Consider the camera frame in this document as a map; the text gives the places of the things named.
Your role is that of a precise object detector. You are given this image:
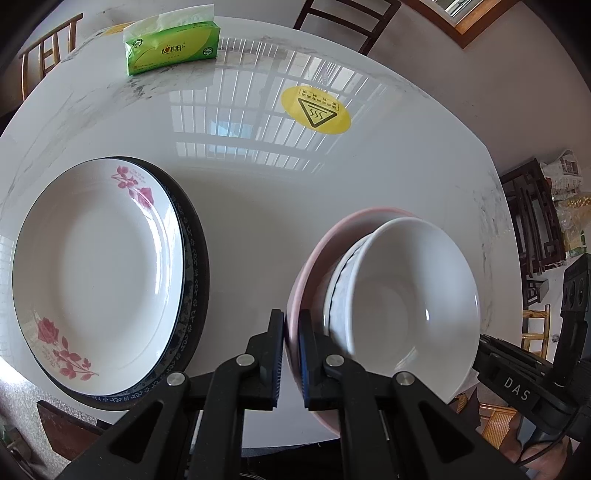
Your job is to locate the white plate with pink flowers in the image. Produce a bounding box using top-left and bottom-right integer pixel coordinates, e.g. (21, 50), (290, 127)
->
(11, 157), (185, 398)

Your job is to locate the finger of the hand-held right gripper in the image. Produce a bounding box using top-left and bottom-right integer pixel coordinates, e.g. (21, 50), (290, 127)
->
(478, 333), (555, 370)

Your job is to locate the white bowl with orange band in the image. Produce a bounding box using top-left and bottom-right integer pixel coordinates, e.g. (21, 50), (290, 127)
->
(323, 217), (481, 402)

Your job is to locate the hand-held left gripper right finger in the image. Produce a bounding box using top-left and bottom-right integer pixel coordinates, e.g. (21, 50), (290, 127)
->
(298, 310), (497, 480)

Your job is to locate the green tissue pack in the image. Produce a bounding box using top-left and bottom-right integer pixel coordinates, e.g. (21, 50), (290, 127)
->
(122, 4), (221, 77)

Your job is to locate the person's right hand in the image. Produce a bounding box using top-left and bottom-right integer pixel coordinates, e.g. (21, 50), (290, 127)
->
(517, 438), (573, 480)

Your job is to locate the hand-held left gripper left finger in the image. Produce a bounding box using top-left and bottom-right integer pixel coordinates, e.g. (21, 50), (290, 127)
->
(60, 308), (286, 480)

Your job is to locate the clear plastic bag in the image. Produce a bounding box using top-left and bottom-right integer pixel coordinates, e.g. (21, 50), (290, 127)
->
(554, 191), (591, 259)

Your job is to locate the bamboo stool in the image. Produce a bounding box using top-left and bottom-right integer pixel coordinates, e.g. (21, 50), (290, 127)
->
(522, 304), (552, 361)

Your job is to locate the round yellow warning sticker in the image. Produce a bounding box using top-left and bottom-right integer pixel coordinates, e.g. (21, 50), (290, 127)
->
(281, 84), (352, 136)

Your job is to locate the wooden framed window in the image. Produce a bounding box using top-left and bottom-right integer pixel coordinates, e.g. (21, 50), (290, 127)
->
(404, 0), (522, 49)

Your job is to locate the pink bowl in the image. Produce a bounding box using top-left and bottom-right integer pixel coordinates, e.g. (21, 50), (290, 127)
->
(284, 207), (416, 437)

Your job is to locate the dark wooden chair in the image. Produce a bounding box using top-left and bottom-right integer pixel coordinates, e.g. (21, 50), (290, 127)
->
(293, 0), (402, 56)

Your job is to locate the dark wooden furniture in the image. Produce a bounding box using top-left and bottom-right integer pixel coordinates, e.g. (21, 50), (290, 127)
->
(501, 158), (566, 278)

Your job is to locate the light wooden chair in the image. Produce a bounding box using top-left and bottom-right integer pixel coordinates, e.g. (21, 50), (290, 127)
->
(18, 12), (84, 102)

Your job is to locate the large blue patterned plate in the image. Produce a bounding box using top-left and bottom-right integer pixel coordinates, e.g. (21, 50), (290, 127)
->
(39, 156), (211, 413)

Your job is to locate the newspaper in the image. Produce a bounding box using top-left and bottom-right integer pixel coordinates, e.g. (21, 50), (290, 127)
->
(540, 150), (583, 199)

